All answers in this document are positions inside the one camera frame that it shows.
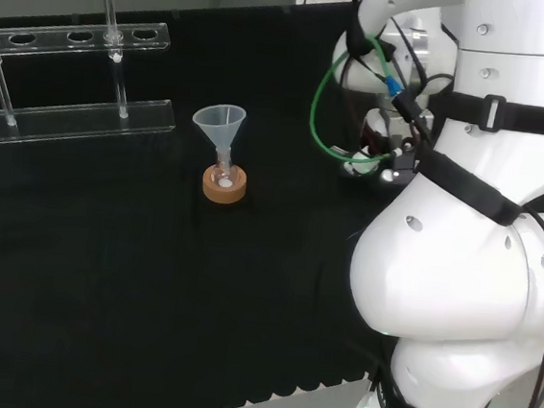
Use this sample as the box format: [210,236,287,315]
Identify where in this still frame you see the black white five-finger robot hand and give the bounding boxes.
[337,103,426,187]

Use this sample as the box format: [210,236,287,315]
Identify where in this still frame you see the translucent plastic funnel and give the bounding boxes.
[188,101,248,164]

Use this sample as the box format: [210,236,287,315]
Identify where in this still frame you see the clear acrylic funnel stand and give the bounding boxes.
[0,0,189,166]

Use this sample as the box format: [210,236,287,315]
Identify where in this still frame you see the round-bottom glass flask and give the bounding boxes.
[209,145,238,191]

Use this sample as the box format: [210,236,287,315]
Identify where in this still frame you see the black bench cloth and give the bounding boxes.
[0,0,469,408]

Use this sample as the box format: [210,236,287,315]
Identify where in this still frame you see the green cable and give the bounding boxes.
[306,30,409,170]

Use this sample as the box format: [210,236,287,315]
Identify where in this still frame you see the cork ring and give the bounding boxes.
[200,163,249,207]

